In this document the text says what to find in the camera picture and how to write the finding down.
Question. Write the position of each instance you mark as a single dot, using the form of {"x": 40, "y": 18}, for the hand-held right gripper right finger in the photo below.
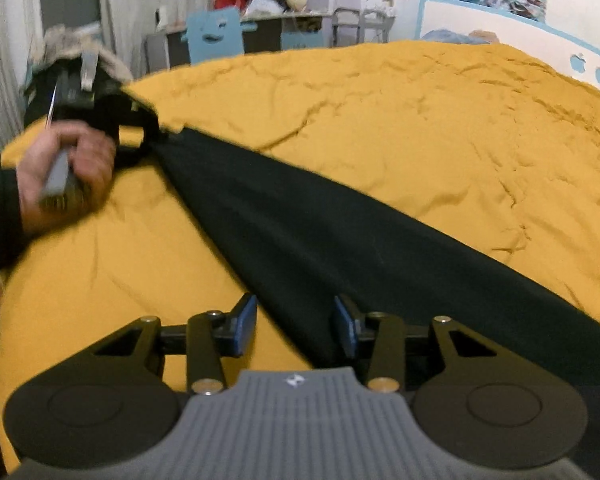
{"x": 341, "y": 327}

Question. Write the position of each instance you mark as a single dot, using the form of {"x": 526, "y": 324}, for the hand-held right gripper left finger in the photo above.
{"x": 247, "y": 325}

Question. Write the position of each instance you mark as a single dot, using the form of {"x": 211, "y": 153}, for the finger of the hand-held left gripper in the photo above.
{"x": 147, "y": 112}
{"x": 132, "y": 152}

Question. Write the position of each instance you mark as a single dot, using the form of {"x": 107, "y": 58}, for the black pants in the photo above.
{"x": 280, "y": 220}

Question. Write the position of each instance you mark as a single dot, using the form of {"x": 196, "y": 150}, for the person's left hand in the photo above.
{"x": 87, "y": 160}

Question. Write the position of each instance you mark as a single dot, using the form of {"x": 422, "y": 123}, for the fur-trimmed dark jacket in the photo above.
{"x": 60, "y": 37}

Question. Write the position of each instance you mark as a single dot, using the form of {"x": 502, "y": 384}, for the grey curtain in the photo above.
{"x": 5, "y": 35}

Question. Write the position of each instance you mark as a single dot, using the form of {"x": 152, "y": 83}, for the blue chair with face cutout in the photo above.
{"x": 215, "y": 35}

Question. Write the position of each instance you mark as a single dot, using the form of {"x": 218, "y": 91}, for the grey desk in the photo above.
{"x": 265, "y": 32}

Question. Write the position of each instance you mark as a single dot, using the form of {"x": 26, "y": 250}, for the white plastic bag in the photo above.
{"x": 262, "y": 6}

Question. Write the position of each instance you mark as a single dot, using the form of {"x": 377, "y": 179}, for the blue desk drawer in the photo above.
{"x": 302, "y": 40}

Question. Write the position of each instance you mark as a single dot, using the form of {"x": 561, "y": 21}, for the yellow quilted blanket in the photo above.
{"x": 380, "y": 125}

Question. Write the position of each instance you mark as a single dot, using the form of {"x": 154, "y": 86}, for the grey metal cart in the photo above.
{"x": 352, "y": 25}

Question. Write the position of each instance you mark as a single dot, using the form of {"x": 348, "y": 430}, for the blue pillow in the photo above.
{"x": 450, "y": 36}

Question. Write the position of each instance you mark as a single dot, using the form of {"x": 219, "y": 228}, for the white headboard with blue trim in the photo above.
{"x": 505, "y": 27}

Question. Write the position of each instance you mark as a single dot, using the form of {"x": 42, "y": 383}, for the small white camera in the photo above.
{"x": 160, "y": 16}

